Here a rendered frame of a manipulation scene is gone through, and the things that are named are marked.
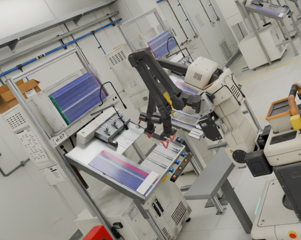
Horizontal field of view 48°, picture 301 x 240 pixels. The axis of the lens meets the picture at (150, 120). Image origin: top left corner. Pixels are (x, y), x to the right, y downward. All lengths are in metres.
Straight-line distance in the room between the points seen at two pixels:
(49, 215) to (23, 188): 0.45
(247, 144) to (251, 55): 4.94
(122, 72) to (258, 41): 3.64
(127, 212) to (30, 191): 1.69
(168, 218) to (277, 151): 1.40
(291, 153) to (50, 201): 3.00
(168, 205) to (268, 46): 4.53
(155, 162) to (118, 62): 1.51
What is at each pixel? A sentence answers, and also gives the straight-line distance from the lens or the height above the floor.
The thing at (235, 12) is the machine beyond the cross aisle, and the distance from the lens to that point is 6.90.
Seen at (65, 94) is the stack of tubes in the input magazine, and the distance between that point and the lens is 2.75.
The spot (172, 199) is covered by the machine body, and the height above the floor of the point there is 0.31.
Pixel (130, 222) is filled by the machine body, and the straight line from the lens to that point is 2.73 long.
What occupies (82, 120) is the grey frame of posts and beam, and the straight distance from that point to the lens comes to 2.80.
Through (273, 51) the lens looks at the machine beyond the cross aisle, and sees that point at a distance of 6.92.
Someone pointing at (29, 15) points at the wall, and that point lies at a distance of 4.92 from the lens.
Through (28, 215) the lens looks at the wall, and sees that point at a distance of 4.11.
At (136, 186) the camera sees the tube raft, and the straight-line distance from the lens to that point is 2.47.
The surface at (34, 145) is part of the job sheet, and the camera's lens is 2.85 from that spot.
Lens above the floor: 1.67
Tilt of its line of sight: 12 degrees down
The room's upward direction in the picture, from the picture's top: 31 degrees counter-clockwise
